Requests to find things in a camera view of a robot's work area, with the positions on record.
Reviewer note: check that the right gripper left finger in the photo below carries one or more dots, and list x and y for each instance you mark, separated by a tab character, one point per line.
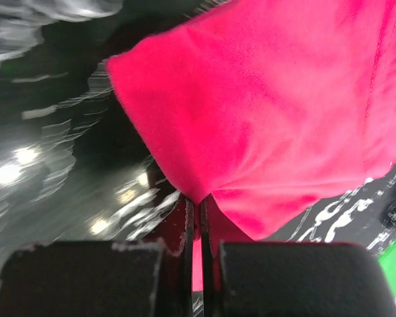
175	235

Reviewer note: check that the crimson red t-shirt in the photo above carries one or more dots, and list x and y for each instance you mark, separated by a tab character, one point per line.
268	106

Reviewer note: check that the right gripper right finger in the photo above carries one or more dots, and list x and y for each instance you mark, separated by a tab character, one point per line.
215	228

